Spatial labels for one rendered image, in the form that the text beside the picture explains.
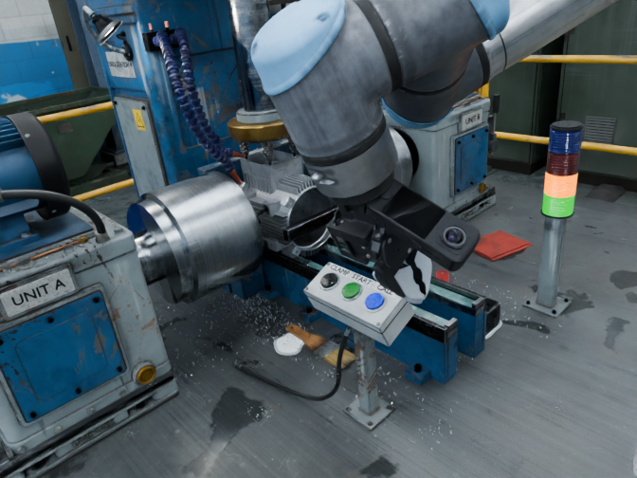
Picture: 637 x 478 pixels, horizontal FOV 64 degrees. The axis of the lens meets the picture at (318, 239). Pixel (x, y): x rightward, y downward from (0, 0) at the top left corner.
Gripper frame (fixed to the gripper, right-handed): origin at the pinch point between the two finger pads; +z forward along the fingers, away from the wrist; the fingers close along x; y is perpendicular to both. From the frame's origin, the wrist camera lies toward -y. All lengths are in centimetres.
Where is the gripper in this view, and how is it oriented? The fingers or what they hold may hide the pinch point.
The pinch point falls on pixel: (423, 296)
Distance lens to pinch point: 65.5
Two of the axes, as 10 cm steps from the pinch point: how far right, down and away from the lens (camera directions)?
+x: -6.3, 6.9, -3.6
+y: -6.8, -2.6, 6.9
